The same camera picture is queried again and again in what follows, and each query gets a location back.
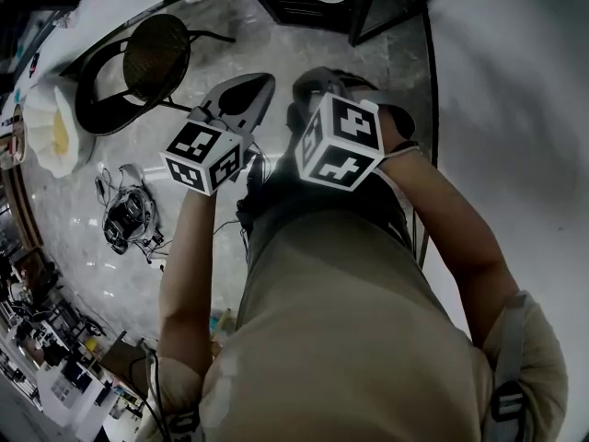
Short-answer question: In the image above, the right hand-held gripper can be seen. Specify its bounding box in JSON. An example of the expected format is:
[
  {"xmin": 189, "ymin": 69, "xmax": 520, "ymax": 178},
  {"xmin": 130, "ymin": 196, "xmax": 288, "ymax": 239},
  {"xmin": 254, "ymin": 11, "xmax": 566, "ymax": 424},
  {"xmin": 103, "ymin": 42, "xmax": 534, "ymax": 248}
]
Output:
[{"xmin": 285, "ymin": 66, "xmax": 386, "ymax": 192}]

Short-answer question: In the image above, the brown cardboard box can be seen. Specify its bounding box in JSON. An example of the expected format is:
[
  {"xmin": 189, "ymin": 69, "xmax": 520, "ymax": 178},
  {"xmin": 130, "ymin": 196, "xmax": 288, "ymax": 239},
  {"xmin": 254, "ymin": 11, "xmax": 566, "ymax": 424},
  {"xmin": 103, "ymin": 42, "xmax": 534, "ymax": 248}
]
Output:
[{"xmin": 99, "ymin": 331, "xmax": 151, "ymax": 398}]

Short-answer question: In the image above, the person's right forearm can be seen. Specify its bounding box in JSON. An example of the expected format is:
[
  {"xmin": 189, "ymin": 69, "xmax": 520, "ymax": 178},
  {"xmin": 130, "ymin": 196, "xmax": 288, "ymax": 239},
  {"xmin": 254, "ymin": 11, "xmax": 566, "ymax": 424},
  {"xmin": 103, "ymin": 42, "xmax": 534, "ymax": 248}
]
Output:
[{"xmin": 375, "ymin": 107, "xmax": 522, "ymax": 350}]

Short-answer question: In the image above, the bundle of cables with device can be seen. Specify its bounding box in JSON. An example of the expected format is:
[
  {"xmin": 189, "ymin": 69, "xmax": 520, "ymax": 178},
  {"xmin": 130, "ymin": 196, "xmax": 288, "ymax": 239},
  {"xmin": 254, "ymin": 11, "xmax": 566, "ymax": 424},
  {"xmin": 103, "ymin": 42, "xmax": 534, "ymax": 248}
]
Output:
[{"xmin": 94, "ymin": 162, "xmax": 167, "ymax": 266}]

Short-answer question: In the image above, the person's left forearm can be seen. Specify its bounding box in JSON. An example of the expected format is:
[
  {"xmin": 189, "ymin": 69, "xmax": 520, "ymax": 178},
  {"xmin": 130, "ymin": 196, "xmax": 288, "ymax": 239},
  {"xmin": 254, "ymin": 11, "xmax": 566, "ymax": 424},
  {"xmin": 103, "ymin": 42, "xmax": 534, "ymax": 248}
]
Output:
[{"xmin": 157, "ymin": 185, "xmax": 217, "ymax": 379}]

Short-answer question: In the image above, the person's beige shirt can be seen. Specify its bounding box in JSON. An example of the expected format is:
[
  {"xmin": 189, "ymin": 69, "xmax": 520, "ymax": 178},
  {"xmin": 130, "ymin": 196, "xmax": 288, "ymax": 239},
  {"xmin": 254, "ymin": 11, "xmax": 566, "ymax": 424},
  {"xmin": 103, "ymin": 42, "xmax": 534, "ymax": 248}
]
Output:
[{"xmin": 135, "ymin": 209, "xmax": 572, "ymax": 442}]

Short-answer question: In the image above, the black cable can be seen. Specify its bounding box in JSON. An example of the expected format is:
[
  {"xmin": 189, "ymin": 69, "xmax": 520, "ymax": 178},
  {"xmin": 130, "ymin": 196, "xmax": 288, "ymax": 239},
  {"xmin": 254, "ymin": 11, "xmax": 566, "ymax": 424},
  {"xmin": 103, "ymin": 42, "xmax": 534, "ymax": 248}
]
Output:
[{"xmin": 127, "ymin": 351, "xmax": 172, "ymax": 442}]

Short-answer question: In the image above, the grey backpack strap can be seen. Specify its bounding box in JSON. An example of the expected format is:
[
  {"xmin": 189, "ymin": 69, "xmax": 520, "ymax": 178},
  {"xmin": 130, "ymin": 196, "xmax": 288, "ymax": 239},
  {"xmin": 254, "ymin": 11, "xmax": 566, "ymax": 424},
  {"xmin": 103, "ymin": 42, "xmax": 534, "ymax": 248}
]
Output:
[{"xmin": 482, "ymin": 291, "xmax": 531, "ymax": 442}]

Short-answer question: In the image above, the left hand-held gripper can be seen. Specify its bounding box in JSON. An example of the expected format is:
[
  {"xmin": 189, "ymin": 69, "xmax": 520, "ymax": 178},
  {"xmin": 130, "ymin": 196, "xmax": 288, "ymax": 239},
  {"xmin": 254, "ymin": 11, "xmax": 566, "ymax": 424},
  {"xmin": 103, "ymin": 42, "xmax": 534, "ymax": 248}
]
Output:
[{"xmin": 159, "ymin": 72, "xmax": 277, "ymax": 196}]

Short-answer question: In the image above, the white wrist cord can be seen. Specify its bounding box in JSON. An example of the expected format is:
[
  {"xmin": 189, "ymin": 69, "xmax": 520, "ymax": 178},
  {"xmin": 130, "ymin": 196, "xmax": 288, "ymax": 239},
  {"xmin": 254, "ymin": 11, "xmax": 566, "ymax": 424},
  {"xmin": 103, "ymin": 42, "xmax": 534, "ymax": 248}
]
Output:
[{"xmin": 380, "ymin": 144, "xmax": 422, "ymax": 161}]

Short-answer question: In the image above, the black round wicker chair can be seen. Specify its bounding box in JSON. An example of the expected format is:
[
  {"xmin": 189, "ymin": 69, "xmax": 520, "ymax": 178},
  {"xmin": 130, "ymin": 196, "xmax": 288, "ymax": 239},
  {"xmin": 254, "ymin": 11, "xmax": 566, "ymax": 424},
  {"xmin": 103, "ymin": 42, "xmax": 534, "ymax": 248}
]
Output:
[{"xmin": 74, "ymin": 13, "xmax": 237, "ymax": 136}]

